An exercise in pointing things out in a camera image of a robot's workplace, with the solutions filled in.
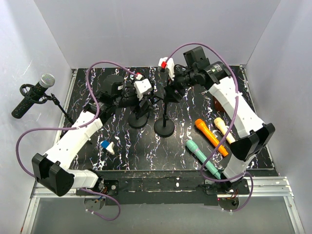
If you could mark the blue and white toy block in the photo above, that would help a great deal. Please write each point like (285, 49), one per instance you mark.
(108, 146)

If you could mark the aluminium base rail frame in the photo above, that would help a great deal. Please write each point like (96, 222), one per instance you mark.
(161, 190)

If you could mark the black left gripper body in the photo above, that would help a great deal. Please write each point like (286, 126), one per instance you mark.
(130, 99)

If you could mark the silver-headed black microphone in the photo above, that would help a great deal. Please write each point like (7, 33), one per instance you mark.
(33, 94)

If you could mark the orange microphone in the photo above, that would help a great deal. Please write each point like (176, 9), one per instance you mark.
(201, 126)

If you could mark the black round-base stand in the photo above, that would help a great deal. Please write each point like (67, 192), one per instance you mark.
(139, 114)
(164, 127)

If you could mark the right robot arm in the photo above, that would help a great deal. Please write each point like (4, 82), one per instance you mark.
(219, 79)

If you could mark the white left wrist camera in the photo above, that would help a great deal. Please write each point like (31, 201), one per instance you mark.
(142, 86)

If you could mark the brown wooden metronome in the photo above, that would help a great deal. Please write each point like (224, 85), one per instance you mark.
(217, 105)

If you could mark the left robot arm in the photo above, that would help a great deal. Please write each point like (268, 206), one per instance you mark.
(52, 169)

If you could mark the cream wooden microphone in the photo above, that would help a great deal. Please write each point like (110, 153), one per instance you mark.
(220, 124)

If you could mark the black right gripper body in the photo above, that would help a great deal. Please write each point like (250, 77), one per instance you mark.
(180, 82)

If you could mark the mint green toy microphone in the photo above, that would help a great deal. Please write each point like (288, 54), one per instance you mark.
(193, 147)

